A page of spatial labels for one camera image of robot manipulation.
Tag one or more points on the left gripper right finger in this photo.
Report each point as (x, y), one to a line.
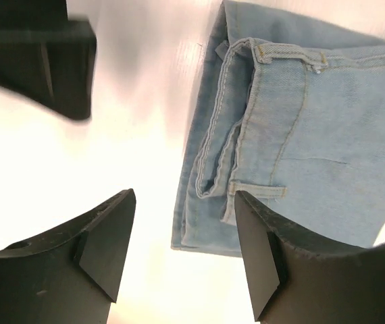
(296, 275)

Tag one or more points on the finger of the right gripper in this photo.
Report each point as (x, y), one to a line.
(48, 57)

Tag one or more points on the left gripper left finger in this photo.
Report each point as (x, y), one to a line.
(70, 273)

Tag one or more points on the blue denim skirt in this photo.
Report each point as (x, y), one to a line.
(292, 110)

